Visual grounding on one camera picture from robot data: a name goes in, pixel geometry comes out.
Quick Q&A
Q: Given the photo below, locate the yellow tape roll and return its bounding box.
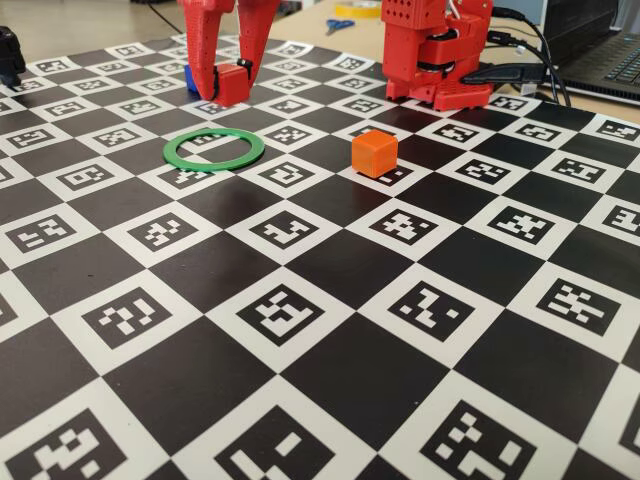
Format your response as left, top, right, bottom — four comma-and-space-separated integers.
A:
334, 0, 380, 18

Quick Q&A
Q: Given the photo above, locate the long black plug cable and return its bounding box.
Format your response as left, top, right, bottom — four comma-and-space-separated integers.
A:
492, 7, 574, 107

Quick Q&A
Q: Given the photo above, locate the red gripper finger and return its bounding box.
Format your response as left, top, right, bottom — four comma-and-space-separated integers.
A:
237, 0, 277, 90
179, 0, 236, 104

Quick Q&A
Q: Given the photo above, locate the black laptop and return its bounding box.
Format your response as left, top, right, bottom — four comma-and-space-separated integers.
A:
542, 0, 640, 106

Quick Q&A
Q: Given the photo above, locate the orange cube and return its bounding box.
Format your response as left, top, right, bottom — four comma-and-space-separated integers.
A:
351, 128, 400, 179

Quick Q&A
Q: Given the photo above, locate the green ring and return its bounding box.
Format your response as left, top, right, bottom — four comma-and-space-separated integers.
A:
162, 127, 266, 174

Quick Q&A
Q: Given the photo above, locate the red cube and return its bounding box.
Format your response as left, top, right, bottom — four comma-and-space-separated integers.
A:
214, 62, 250, 107

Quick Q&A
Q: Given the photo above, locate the black plastic gadget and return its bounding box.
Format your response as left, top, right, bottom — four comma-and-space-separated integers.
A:
0, 25, 27, 92

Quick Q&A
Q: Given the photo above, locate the checkerboard marker mat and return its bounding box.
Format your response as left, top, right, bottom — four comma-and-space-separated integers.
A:
0, 30, 640, 480

